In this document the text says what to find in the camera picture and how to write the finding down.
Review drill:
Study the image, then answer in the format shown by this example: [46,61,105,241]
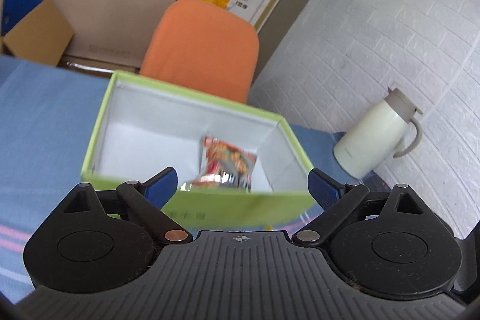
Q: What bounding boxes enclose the silver orange chip bag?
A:
[180,136,257,193]

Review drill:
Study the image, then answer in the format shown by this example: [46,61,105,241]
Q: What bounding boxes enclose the green cardboard box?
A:
[80,71,315,230]

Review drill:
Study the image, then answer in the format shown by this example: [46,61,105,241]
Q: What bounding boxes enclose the cream thermos jug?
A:
[333,88,423,179]

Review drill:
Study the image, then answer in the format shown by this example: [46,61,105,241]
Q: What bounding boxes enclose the open cardboard box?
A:
[1,0,74,67]

